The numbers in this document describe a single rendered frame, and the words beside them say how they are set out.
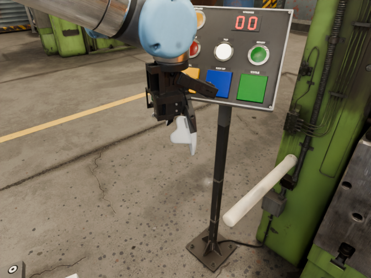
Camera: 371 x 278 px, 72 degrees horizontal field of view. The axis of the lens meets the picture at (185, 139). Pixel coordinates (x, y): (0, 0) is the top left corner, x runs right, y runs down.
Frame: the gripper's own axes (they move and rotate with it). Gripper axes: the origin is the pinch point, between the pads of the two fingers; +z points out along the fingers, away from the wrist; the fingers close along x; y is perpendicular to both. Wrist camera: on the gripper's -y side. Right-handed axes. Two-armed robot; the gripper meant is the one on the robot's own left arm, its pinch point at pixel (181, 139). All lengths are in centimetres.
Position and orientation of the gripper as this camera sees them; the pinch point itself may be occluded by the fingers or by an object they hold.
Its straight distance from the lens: 63.7
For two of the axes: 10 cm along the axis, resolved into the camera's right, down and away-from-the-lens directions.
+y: -9.0, 2.4, -3.6
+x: 4.4, 5.0, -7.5
